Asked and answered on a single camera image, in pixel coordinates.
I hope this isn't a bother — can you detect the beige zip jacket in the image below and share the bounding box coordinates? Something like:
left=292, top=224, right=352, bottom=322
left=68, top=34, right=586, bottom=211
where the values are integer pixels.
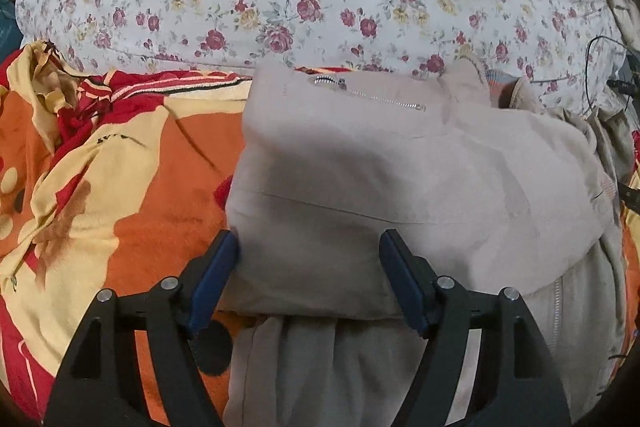
left=222, top=57, right=633, bottom=427

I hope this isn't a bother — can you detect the teal cloth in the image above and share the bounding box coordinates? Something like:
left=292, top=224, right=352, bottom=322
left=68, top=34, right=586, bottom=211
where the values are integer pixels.
left=0, top=0, right=24, bottom=54

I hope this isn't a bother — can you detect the black cable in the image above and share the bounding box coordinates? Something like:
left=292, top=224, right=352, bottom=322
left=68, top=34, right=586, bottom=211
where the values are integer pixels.
left=584, top=35, right=632, bottom=118

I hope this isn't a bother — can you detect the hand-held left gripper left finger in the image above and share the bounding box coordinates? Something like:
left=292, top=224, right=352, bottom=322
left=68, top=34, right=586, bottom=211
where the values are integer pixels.
left=44, top=229, right=239, bottom=427

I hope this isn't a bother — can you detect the black device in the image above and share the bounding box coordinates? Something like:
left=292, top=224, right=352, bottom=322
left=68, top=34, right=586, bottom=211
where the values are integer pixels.
left=606, top=74, right=640, bottom=96

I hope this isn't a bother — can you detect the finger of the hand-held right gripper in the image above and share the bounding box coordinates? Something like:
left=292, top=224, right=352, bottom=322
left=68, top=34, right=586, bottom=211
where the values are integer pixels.
left=618, top=182, right=640, bottom=214

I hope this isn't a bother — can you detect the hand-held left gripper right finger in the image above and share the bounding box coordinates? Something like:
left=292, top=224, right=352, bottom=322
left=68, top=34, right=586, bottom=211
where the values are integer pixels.
left=378, top=229, right=572, bottom=427

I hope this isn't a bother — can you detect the orange red yellow blanket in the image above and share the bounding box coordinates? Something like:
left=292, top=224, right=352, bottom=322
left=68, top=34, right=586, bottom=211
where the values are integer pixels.
left=0, top=39, right=640, bottom=427

